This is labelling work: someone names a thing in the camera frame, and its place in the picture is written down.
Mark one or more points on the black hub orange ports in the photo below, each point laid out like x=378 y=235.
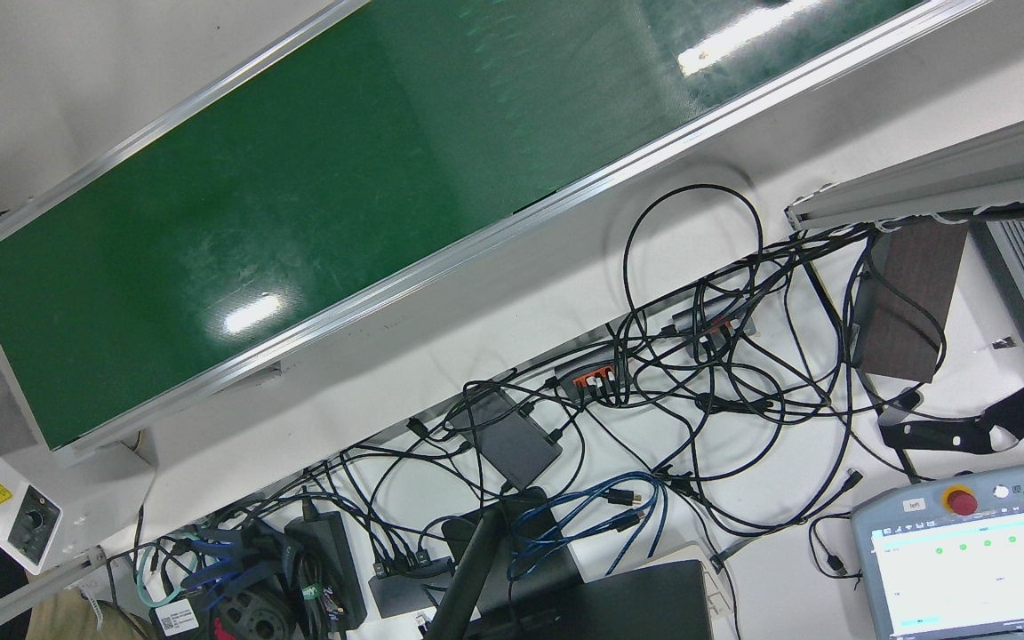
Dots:
x=583 y=366

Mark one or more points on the dark grey flat box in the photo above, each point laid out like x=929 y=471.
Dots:
x=512 y=444

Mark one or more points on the grey hub orange ports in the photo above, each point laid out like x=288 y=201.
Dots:
x=708 y=313

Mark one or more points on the black monitor stand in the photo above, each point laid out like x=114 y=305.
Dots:
x=472 y=569

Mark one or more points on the small black hub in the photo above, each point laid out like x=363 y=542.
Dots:
x=405 y=591

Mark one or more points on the green conveyor belt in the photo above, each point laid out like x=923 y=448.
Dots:
x=210 y=249

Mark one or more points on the black Huawei computer monitor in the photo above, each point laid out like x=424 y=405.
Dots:
x=636 y=604

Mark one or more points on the black power brick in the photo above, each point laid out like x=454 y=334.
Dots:
x=325 y=569

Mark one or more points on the black perforated disc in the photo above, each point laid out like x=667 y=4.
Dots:
x=254 y=618

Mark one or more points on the brown wooden block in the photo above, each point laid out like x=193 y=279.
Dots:
x=908 y=302

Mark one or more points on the white label tag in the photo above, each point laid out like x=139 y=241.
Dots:
x=176 y=616

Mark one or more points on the silver aluminium profile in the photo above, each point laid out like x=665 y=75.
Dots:
x=939 y=178

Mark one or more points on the white conveyor control box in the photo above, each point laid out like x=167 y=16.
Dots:
x=76 y=507

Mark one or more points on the grey robot teach pendant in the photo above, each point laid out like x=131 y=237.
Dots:
x=965 y=578

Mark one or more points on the tan cardboard box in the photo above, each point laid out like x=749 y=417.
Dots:
x=68 y=618

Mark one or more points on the black flat bracket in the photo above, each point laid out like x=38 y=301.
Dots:
x=948 y=436

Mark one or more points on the grey aluminium rail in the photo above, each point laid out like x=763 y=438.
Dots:
x=23 y=604

